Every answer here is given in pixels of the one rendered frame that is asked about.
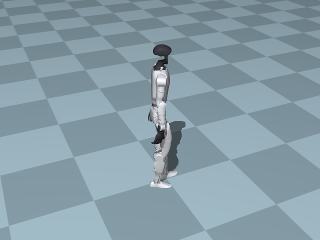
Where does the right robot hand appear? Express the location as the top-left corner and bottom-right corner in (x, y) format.
(151, 125), (165, 144)

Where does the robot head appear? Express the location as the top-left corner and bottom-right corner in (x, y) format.
(153, 44), (172, 71)

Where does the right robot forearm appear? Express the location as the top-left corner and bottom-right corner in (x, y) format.
(156, 102), (166, 131)

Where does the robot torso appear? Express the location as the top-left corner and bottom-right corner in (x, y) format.
(150, 64), (170, 124)

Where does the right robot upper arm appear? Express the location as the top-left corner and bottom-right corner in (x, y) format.
(156, 74), (167, 108)

